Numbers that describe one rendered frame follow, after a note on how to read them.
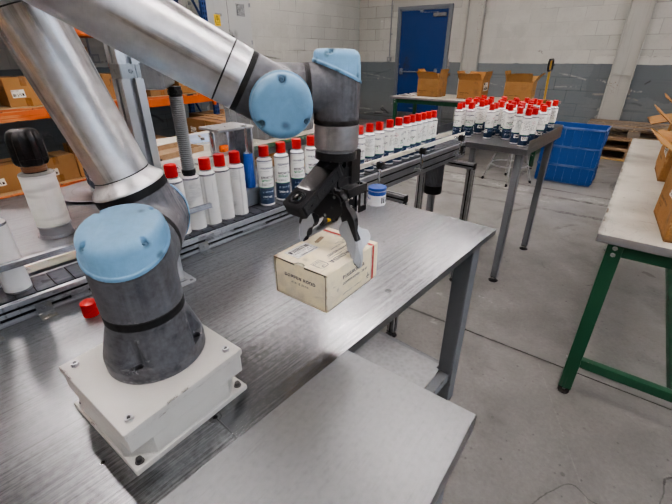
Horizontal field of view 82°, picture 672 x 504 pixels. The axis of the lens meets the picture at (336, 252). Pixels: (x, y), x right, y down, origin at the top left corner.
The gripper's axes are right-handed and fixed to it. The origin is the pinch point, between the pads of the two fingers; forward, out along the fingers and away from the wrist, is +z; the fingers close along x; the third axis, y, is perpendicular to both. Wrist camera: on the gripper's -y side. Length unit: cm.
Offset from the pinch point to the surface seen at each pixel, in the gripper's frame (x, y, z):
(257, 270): 31.2, 9.2, 17.4
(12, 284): 59, -36, 11
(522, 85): 95, 529, -10
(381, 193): 30, 72, 11
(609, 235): -43, 107, 20
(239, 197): 55, 24, 6
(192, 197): 56, 9, 2
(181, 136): 47, 3, -17
